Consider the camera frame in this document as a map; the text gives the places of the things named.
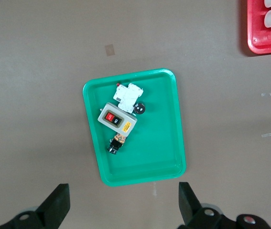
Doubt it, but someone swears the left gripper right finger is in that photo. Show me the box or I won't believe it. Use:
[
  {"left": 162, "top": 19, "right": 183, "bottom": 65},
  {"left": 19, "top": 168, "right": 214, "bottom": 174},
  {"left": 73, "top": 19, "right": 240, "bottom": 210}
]
[{"left": 178, "top": 182, "right": 223, "bottom": 229}]

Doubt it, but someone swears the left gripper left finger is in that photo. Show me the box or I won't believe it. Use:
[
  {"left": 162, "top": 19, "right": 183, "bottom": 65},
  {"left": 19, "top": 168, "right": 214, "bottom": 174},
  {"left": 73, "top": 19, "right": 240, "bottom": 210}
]
[{"left": 11, "top": 183, "right": 71, "bottom": 229}]

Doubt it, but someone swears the green plastic tray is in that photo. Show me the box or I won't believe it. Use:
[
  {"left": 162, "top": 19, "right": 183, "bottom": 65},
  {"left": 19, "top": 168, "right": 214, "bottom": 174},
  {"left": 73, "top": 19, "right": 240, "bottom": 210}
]
[{"left": 82, "top": 68, "right": 187, "bottom": 187}]

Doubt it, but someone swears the brown tape patch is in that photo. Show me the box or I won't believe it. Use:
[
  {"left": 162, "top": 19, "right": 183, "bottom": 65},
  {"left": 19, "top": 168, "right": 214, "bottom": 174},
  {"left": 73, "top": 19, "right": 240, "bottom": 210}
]
[{"left": 105, "top": 44, "right": 116, "bottom": 57}]

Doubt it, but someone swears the red plastic tray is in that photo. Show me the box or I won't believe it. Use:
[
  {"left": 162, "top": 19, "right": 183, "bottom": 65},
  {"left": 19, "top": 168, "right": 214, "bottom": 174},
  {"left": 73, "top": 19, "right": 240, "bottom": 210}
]
[{"left": 247, "top": 0, "right": 271, "bottom": 54}]

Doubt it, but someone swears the black round buzzer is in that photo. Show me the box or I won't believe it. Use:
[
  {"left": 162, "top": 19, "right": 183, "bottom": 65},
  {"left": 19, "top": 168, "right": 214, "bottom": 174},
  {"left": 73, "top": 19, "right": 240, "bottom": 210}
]
[{"left": 133, "top": 102, "right": 146, "bottom": 115}]

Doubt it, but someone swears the white circuit breaker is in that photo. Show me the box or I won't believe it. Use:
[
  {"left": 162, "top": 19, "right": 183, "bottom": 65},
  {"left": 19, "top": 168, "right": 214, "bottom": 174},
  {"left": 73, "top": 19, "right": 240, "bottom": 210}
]
[{"left": 113, "top": 83, "right": 144, "bottom": 114}]

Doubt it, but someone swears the black push button switch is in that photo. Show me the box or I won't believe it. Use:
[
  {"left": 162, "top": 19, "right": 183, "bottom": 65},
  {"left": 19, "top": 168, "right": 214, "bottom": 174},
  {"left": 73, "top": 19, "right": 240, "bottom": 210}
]
[{"left": 106, "top": 133, "right": 128, "bottom": 156}]

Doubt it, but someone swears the grey on off switch box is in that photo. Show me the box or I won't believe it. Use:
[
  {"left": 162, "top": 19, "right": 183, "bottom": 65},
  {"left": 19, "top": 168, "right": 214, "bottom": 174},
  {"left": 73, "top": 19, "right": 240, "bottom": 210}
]
[{"left": 97, "top": 102, "right": 138, "bottom": 138}]

